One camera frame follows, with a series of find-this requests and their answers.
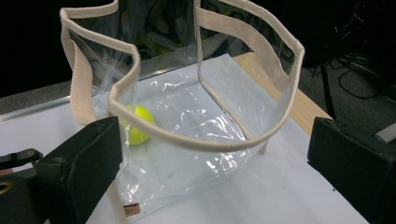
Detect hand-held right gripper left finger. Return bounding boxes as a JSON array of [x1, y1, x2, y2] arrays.
[[33, 116, 123, 224]]

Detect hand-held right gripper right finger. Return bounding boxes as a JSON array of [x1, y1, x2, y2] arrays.
[[306, 116, 396, 224]]

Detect yellow tennis ball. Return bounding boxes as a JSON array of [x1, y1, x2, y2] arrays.
[[120, 104, 156, 147]]

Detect transparent bag with beige trim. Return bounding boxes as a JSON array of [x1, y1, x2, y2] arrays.
[[59, 0, 306, 224]]

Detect black metal stand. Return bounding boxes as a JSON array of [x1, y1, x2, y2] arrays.
[[318, 62, 338, 121]]

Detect bundle of floor cables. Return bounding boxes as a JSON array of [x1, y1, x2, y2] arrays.
[[311, 6, 396, 101]]

